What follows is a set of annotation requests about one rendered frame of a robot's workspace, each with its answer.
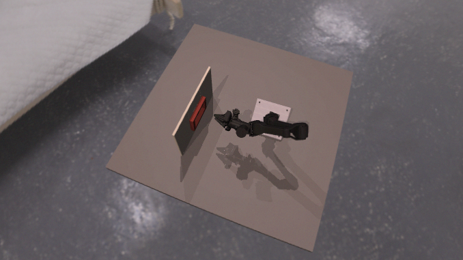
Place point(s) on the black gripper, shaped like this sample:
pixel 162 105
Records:
pixel 226 120

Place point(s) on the dark red rectangular picture frame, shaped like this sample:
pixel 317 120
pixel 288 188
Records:
pixel 197 114

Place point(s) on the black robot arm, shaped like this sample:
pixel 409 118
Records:
pixel 271 125

